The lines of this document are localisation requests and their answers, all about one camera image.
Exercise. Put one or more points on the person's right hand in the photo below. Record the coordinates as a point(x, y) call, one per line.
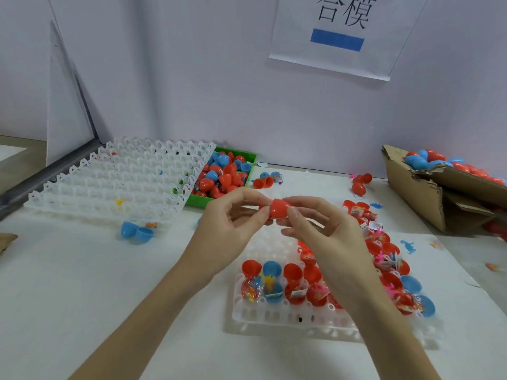
point(337, 237)

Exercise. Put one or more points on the person's left hand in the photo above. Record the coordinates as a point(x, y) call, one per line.
point(218, 237)

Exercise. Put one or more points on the small capsule cluster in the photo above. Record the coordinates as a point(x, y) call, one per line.
point(267, 179)

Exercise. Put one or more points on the blue egg shell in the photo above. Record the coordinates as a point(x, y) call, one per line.
point(137, 231)

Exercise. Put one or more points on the clear plastic egg tray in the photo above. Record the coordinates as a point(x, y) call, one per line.
point(265, 316)
point(119, 178)

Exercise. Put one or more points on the cardboard box of capsules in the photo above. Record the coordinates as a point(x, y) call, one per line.
point(416, 190)

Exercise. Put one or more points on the pile of finished eggs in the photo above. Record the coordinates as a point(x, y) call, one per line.
point(455, 162)

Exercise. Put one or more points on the person's left forearm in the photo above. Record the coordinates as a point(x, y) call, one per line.
point(131, 332)

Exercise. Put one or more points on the person's right forearm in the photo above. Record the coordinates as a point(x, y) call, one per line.
point(400, 332)

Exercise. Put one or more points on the small orange toy piece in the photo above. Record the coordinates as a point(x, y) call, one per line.
point(492, 266)
point(151, 224)

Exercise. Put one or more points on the small blue toy piece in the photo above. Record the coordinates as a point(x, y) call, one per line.
point(408, 247)

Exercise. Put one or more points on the green plastic tray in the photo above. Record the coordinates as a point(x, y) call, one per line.
point(251, 152)

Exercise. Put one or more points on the clear triangular panel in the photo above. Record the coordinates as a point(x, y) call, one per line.
point(70, 99)

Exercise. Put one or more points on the white paper sign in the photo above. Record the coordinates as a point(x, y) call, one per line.
point(396, 39)

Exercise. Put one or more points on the flat brown cardboard sheet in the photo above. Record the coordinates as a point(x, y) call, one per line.
point(6, 241)

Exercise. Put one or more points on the grey metal rail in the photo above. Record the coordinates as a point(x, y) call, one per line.
point(47, 182)

